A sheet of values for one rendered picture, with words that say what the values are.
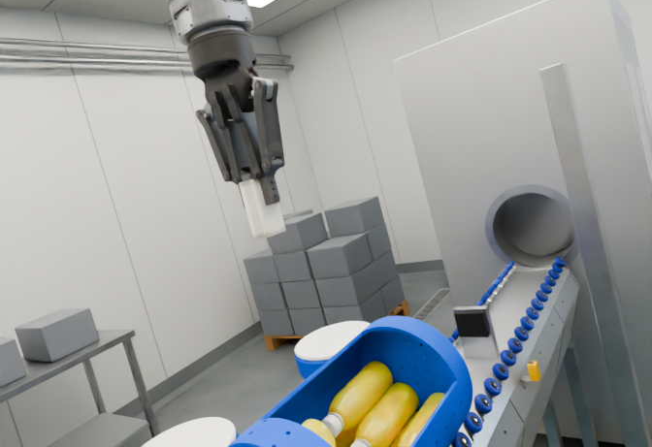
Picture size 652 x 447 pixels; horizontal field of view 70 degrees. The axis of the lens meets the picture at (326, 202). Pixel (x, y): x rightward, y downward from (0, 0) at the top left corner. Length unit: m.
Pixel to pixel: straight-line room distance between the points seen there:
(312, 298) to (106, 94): 2.55
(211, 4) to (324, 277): 3.62
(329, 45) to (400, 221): 2.36
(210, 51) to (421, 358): 0.81
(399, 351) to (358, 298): 2.86
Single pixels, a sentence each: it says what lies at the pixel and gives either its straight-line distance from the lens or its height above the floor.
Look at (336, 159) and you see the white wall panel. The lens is 6.15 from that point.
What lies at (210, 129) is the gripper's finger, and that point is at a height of 1.68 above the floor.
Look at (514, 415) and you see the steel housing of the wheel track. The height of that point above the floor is 0.87.
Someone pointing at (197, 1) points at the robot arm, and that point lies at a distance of 0.56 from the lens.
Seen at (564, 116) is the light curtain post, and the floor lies 1.56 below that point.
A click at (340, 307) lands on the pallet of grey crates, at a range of 4.10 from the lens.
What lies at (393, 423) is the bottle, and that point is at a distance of 1.03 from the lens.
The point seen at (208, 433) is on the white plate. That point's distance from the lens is 1.33.
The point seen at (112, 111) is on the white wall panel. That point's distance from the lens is 4.62.
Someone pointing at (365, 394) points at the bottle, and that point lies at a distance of 1.04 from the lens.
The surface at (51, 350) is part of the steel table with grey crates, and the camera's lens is 3.31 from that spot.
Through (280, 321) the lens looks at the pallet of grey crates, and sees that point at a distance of 4.58.
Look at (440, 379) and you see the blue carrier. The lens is 1.12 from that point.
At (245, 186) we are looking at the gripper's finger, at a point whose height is 1.60.
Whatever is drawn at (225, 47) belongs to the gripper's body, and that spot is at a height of 1.76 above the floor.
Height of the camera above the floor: 1.60
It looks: 5 degrees down
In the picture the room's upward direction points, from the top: 15 degrees counter-clockwise
